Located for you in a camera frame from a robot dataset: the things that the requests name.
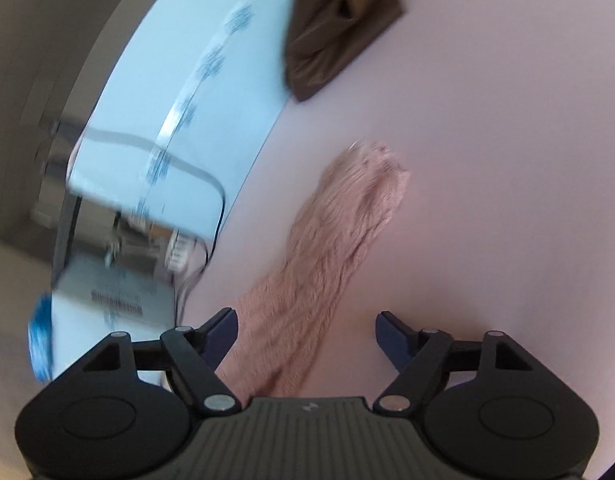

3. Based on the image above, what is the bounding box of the white striped ceramic bowl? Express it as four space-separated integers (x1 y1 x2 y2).
164 231 196 273

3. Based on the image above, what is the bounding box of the pink knitted sweater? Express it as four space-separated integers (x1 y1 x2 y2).
218 142 409 402

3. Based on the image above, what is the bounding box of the blue wet wipes pack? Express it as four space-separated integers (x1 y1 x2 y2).
28 294 53 382

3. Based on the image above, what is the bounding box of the black usb cable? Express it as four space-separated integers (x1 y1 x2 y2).
82 128 228 326

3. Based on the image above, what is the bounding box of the right light blue cardboard box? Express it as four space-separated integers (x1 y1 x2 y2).
67 0 294 240

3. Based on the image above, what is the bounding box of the brown leather bag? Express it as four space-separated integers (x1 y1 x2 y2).
284 0 404 102

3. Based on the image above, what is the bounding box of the light blue cardboard box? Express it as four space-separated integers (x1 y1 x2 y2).
67 0 294 240
50 255 175 379

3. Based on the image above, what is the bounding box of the left light blue cardboard box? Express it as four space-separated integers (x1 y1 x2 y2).
50 255 175 379

